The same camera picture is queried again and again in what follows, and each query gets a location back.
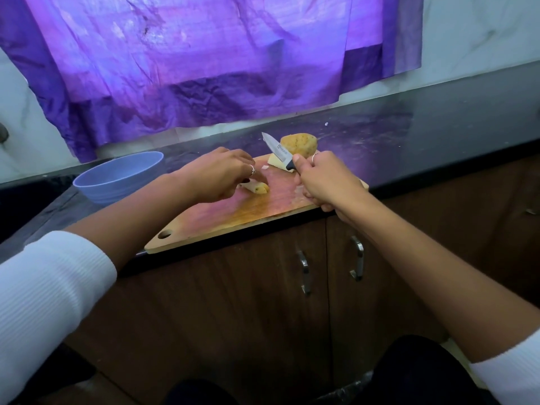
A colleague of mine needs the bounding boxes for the person's right hand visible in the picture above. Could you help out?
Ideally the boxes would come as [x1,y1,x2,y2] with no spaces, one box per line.
[292,150,372,219]

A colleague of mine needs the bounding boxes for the person's left hand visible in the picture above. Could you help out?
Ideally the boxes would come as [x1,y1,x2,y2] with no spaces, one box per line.
[173,146,258,205]

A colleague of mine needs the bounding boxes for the pile of diced potato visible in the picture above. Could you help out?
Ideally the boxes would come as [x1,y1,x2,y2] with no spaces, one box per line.
[240,179,272,196]

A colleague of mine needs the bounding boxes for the rounded potato end piece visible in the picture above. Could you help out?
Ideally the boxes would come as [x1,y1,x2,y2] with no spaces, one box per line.
[279,133,320,159]

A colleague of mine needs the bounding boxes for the potato slice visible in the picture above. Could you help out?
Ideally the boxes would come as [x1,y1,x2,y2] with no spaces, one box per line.
[267,155,292,173]

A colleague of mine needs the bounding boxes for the black handled knife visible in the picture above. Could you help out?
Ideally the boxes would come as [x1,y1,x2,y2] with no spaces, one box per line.
[260,131,298,173]

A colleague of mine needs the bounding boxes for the blue bowl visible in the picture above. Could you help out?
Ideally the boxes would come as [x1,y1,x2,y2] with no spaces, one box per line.
[73,150,167,206]

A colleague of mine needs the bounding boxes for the person's right forearm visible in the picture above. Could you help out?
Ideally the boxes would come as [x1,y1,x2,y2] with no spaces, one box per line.
[337,196,540,363]

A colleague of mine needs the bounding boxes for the person's dark trousers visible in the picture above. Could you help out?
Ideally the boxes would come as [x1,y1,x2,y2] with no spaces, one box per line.
[160,335,503,405]

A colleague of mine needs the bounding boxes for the wooden cutting board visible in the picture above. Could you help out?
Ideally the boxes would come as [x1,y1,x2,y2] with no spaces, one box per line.
[143,152,371,255]

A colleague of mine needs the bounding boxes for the purple cloth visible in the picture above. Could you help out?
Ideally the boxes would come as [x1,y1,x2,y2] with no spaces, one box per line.
[0,0,425,164]

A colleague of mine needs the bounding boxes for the dark sink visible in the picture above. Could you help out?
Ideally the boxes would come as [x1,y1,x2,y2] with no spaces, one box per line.
[0,174,77,245]

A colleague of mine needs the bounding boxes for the metal cabinet handle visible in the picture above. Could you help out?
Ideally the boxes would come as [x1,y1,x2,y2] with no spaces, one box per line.
[295,249,312,297]
[348,235,366,282]

